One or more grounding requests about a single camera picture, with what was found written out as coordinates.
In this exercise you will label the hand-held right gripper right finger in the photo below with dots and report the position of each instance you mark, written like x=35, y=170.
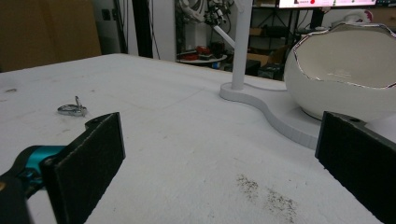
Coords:
x=358, y=155

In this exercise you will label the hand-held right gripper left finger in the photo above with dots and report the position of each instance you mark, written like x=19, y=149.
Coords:
x=87, y=161

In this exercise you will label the white egg-shaped bowl silver rim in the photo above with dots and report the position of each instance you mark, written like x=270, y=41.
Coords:
x=314, y=90

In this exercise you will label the brown wooden panel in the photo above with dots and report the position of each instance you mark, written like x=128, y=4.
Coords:
x=46, y=31

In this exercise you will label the cardboard box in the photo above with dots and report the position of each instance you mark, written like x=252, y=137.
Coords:
x=258, y=59

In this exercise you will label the round white side table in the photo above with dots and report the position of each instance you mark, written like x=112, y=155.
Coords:
x=202, y=60

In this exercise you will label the monitor screen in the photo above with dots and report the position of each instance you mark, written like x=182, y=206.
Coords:
x=327, y=3

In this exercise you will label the white jewelry stand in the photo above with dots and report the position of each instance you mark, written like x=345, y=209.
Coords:
x=241, y=46

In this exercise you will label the red tool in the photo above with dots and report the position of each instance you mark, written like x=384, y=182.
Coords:
x=203, y=49

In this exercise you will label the black vertical post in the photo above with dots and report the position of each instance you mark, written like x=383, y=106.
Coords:
x=142, y=28

